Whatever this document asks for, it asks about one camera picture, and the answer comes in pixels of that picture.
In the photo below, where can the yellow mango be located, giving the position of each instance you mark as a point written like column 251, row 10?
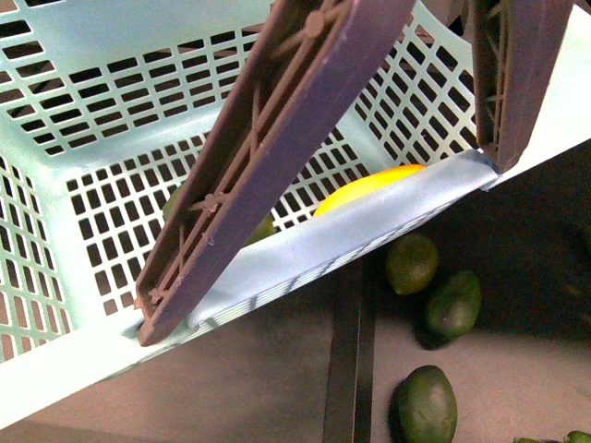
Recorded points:
column 364, row 186

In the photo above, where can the light teal plastic basket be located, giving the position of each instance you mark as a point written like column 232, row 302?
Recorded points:
column 105, row 105

